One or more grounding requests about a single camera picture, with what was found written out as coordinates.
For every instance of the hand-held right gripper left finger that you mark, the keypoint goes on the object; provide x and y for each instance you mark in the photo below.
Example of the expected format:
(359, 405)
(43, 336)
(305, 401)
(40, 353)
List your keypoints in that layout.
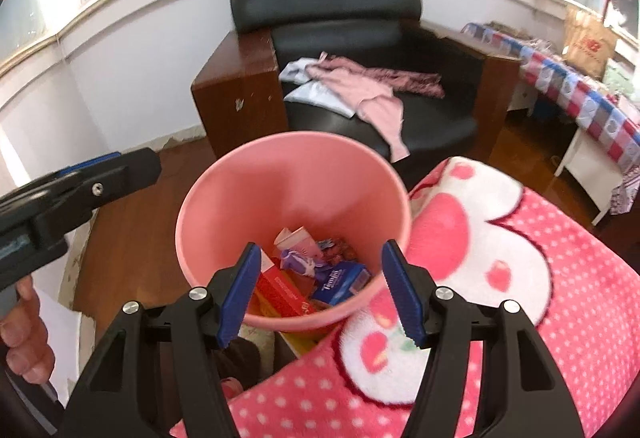
(240, 298)

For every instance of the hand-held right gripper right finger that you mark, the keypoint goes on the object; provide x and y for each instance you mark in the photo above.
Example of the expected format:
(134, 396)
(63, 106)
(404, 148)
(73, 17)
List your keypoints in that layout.
(402, 298)

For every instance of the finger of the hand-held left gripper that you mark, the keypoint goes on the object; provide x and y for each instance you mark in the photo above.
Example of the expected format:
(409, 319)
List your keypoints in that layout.
(120, 178)
(85, 165)

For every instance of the red and white box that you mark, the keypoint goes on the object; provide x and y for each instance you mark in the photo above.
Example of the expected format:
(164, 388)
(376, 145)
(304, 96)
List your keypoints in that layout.
(280, 288)

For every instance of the blue tissue pack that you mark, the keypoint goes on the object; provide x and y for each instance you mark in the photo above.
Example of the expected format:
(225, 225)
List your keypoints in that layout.
(340, 283)

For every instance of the purple wrapper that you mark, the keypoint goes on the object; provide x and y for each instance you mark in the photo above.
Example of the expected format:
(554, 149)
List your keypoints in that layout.
(297, 263)

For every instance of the pink printed packet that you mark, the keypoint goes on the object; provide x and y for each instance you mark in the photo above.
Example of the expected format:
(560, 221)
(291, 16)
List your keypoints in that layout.
(300, 240)

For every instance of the pink plastic bucket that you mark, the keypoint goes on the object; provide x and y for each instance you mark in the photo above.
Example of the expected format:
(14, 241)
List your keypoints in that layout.
(300, 188)

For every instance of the person's left hand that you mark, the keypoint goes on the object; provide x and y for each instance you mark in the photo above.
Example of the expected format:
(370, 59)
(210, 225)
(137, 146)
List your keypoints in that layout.
(25, 343)

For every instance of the orange cardboard box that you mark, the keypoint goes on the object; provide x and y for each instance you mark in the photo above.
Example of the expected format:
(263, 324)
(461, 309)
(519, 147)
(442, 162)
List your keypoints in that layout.
(305, 343)

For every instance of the white paper sheet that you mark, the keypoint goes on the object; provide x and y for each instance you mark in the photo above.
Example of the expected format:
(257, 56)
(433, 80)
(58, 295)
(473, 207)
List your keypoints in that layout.
(60, 348)

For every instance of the pink polka-dot blanket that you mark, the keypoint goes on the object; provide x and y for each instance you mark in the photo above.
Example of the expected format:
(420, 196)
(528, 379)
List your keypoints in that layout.
(575, 293)

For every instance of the light blue garment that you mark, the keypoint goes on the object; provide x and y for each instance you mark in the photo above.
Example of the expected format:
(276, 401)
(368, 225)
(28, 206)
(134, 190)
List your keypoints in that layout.
(295, 70)

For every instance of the patterned dark pink garment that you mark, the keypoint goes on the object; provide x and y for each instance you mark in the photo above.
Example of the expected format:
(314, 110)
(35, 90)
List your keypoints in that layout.
(415, 82)

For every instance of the white desk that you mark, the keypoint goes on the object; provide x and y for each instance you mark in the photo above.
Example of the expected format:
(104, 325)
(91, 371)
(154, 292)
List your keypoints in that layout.
(590, 162)

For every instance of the checkered cloth white table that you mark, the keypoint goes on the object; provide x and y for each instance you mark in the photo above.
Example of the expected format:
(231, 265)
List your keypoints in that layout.
(575, 87)

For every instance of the brown paper bag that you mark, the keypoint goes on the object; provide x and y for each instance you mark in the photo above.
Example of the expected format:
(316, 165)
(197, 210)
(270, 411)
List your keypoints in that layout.
(590, 42)

